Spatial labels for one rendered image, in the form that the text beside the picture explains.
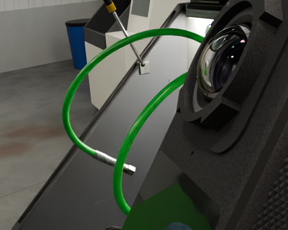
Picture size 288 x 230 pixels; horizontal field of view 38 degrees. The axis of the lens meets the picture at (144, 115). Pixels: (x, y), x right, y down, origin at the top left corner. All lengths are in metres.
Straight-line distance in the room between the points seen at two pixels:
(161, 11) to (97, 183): 2.69
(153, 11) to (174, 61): 2.50
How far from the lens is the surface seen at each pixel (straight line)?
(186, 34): 0.82
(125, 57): 3.59
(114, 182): 0.66
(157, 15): 3.65
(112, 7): 1.03
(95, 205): 1.15
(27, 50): 7.63
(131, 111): 1.10
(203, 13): 1.04
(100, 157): 0.86
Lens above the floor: 1.55
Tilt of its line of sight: 20 degrees down
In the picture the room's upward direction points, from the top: 4 degrees counter-clockwise
